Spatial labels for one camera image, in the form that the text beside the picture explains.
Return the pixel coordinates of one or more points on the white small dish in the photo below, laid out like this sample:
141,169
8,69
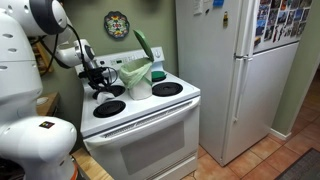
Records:
42,100

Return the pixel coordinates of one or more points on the large front coil burner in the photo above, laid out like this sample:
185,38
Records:
109,109

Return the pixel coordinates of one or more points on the blue paper on fridge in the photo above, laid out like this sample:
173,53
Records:
218,3

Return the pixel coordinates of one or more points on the green bin lid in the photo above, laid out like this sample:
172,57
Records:
144,44

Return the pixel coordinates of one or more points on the white electric stove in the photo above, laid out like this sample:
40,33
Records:
151,139

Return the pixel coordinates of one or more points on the wooden wall shelf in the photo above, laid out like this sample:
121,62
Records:
43,59

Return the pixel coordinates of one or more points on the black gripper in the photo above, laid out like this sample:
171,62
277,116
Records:
96,79

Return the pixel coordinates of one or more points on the green silicone burner cover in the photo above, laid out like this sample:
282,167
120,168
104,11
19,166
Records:
158,76

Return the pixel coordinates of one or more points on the white paper on fridge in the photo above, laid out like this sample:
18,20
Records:
197,7

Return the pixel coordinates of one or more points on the decorative wall plate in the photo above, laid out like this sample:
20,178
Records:
116,25

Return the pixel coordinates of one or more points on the white compost bin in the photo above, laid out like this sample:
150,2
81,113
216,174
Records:
143,89

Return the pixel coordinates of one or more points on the white paper towel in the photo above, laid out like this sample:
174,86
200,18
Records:
104,96

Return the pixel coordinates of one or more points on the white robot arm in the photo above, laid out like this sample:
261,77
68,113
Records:
39,144

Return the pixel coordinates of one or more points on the dark floor mat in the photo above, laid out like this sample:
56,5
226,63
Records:
307,167

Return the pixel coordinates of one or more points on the white refrigerator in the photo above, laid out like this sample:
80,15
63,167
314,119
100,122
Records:
239,56

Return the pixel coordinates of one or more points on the green bin liner bag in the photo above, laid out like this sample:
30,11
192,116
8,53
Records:
135,71

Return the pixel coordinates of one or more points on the wooden side table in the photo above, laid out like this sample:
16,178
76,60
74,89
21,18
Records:
49,108

